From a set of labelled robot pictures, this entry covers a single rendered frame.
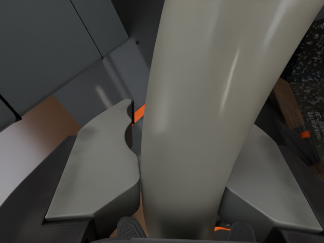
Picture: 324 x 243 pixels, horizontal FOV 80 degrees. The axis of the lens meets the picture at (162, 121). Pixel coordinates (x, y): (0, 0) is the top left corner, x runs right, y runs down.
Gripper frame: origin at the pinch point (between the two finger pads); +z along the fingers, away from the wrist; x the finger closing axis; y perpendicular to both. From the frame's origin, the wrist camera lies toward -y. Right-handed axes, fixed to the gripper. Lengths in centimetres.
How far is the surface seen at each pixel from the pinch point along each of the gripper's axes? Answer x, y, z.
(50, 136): -71, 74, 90
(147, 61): -8, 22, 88
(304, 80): 27.5, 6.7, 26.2
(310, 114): 32.0, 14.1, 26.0
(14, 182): -111, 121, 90
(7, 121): -20.1, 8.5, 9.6
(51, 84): -20.0, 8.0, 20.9
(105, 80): -31, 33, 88
